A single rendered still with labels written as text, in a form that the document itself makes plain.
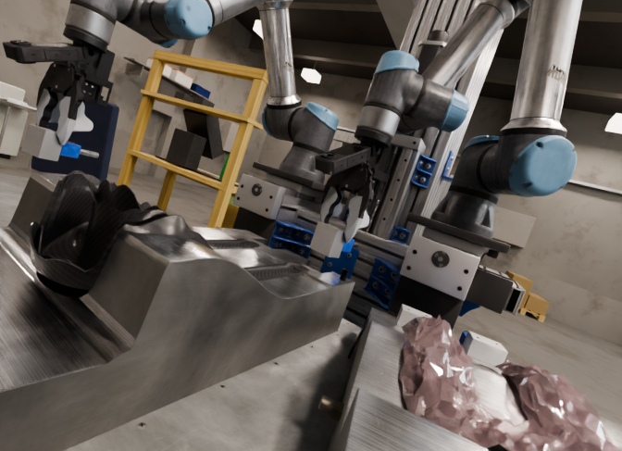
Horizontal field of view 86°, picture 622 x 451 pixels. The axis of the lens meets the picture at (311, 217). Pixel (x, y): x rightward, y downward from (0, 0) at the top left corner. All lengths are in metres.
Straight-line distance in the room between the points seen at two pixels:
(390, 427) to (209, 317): 0.18
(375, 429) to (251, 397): 0.20
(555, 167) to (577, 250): 9.14
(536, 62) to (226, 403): 0.78
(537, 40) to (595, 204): 9.28
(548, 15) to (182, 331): 0.82
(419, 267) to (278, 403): 0.45
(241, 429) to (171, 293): 0.14
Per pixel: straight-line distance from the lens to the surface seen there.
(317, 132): 1.03
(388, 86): 0.66
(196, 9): 0.75
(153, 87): 3.90
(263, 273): 0.48
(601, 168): 10.21
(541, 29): 0.86
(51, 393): 0.27
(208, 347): 0.34
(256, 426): 0.35
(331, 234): 0.62
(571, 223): 9.92
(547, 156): 0.77
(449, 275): 0.73
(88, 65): 0.84
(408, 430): 0.21
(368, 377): 0.31
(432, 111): 0.69
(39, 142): 0.81
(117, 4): 0.85
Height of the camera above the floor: 1.01
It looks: 5 degrees down
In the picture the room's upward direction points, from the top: 19 degrees clockwise
